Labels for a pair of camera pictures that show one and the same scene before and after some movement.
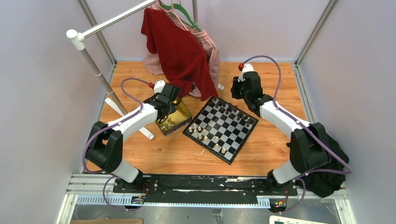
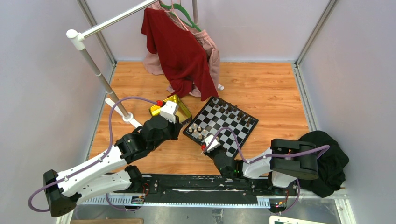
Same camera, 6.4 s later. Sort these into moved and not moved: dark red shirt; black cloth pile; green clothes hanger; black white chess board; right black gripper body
Moved: right black gripper body
Not moved: black white chess board; black cloth pile; dark red shirt; green clothes hanger
